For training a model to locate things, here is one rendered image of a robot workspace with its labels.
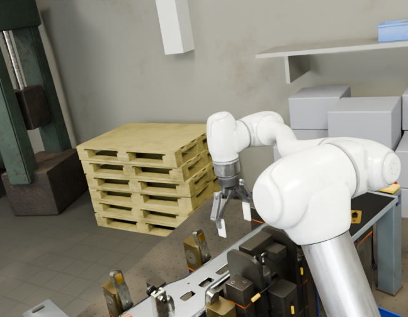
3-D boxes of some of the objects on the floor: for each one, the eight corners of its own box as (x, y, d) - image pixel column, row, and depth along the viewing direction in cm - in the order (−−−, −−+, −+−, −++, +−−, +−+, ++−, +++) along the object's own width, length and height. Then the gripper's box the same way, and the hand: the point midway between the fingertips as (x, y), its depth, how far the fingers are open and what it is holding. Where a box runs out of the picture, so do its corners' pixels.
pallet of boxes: (464, 226, 331) (473, 80, 293) (462, 285, 270) (473, 111, 233) (311, 209, 393) (302, 87, 355) (281, 255, 332) (267, 112, 294)
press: (105, 187, 525) (39, -79, 428) (44, 224, 450) (-53, -88, 353) (62, 182, 565) (-8, -62, 468) (-1, 216, 490) (-100, -67, 393)
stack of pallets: (237, 201, 432) (226, 122, 404) (196, 243, 368) (180, 151, 341) (143, 191, 495) (128, 121, 467) (94, 225, 431) (73, 146, 403)
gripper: (243, 159, 158) (250, 211, 165) (194, 184, 143) (203, 240, 150) (259, 162, 153) (265, 216, 160) (209, 189, 137) (219, 246, 145)
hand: (235, 224), depth 155 cm, fingers open, 13 cm apart
